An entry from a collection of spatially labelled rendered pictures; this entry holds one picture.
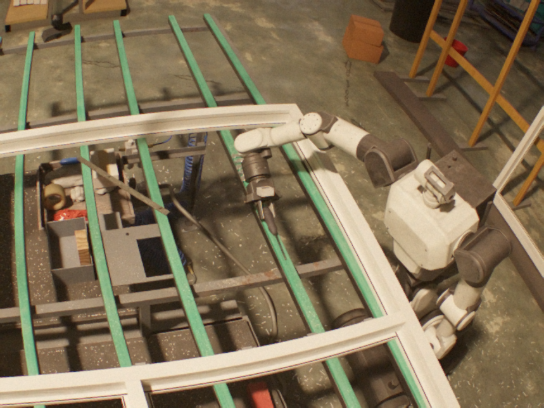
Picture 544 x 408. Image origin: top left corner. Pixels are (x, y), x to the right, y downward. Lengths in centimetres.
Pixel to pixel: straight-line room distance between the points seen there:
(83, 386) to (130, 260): 50
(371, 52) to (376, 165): 343
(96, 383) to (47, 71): 324
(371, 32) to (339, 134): 322
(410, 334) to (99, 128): 133
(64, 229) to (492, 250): 151
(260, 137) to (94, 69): 259
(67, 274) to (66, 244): 20
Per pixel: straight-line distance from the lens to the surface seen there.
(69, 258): 194
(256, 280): 163
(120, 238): 165
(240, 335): 178
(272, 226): 169
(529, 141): 366
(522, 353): 314
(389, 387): 229
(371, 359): 235
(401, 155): 152
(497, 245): 136
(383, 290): 164
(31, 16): 504
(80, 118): 211
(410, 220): 139
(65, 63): 426
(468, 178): 148
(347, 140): 157
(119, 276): 156
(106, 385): 130
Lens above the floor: 212
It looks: 45 degrees down
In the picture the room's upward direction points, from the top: 15 degrees clockwise
